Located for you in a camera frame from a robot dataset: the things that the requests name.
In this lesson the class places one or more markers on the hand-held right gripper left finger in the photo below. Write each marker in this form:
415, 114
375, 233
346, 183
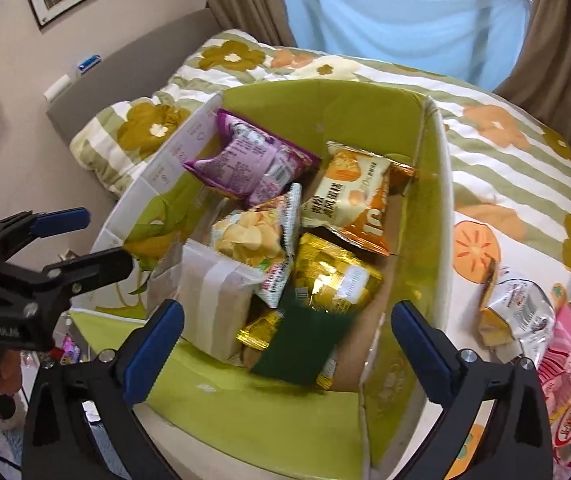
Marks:
158, 345

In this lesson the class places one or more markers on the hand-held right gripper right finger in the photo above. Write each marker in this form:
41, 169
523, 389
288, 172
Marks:
415, 345

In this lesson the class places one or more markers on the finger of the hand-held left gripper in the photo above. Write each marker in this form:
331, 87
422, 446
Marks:
65, 220
100, 265

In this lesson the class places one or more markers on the clear wafer packet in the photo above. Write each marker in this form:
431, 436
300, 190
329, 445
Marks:
210, 300

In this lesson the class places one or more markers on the dark green snack packet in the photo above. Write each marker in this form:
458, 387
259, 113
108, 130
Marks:
300, 340

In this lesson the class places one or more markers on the green cardboard box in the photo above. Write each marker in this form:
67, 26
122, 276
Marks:
275, 420

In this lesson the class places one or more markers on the potato chip packet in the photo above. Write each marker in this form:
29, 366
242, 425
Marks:
250, 232

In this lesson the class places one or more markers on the orange white cake packet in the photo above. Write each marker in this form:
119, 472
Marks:
345, 195

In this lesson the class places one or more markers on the purple snack packet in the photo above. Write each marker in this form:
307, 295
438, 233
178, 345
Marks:
250, 160

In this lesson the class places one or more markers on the white fruit print tablecloth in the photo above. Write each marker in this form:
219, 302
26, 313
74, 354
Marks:
470, 305

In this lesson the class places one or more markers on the floral striped pillow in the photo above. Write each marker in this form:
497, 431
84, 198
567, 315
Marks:
125, 140

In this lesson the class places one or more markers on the silver snack packet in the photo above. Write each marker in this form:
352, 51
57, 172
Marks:
520, 310

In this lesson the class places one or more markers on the small white object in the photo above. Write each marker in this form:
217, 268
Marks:
57, 87

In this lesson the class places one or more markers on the pink snack packet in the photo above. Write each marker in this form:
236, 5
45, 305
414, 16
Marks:
565, 360

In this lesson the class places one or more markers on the small blue object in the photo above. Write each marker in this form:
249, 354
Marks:
88, 62

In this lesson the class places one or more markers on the grey headboard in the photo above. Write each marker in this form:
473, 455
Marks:
130, 70

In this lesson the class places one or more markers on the floral striped blanket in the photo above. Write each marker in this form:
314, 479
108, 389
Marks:
495, 140

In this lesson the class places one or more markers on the brown curtain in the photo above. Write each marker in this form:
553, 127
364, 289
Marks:
238, 2
560, 45

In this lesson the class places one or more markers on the blue cloth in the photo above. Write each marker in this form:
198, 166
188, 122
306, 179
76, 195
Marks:
400, 20

